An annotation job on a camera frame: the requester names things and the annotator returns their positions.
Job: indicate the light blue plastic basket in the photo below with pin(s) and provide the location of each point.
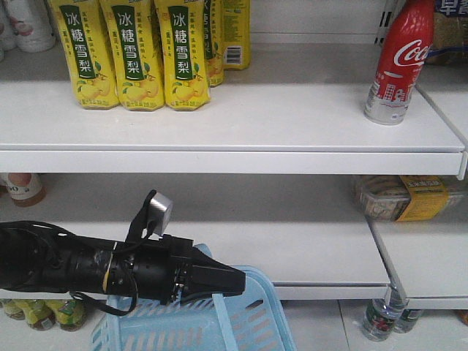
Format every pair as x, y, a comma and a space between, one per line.
254, 320

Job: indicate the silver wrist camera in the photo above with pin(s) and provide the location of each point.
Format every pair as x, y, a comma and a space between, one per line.
158, 213

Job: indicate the red aluminium Coca-Cola bottle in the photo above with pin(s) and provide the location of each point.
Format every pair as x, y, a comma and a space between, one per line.
403, 55

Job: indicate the yellow pear drink bottle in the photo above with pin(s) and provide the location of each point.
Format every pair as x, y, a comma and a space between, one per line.
84, 38
187, 86
236, 34
133, 30

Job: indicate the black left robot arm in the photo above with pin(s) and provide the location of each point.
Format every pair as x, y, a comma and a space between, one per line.
38, 257

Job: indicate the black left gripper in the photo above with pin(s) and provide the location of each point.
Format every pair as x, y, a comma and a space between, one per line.
158, 270

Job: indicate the green tea bottle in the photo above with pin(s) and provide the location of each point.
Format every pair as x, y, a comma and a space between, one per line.
38, 315
70, 314

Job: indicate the white peach yogurt bottle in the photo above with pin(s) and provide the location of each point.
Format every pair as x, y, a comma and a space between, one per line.
31, 25

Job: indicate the white metal shelf unit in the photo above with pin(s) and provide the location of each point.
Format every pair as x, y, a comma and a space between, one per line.
263, 172

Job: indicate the clear water bottle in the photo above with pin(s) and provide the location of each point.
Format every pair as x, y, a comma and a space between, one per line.
407, 320
380, 317

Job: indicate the orange C100 juice bottle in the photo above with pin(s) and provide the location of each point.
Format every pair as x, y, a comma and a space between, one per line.
25, 189

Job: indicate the clear pastry box yellow label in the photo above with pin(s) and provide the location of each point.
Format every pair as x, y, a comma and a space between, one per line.
407, 198

